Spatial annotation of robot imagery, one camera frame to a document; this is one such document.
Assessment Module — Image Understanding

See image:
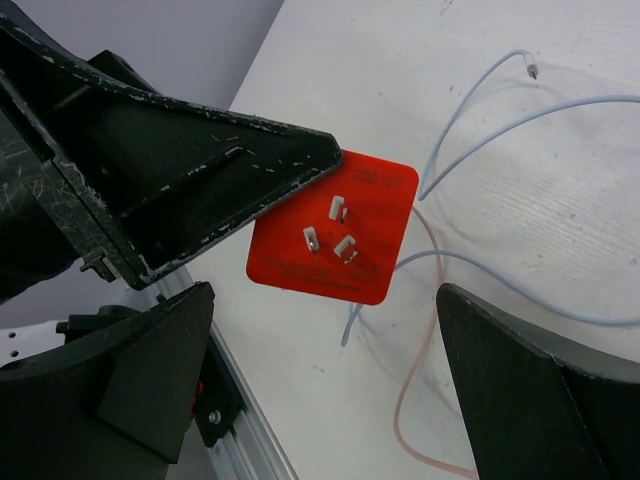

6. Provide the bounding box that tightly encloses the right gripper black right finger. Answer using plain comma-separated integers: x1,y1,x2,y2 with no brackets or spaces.
436,283,639,479

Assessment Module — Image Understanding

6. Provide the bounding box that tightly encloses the red cube socket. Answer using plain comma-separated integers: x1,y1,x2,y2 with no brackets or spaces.
246,151,419,305

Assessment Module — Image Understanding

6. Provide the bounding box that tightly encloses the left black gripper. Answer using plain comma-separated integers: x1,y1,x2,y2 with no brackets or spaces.
1,9,343,297

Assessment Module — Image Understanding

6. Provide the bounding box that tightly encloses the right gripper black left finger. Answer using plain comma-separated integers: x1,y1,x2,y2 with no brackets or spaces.
1,283,214,479

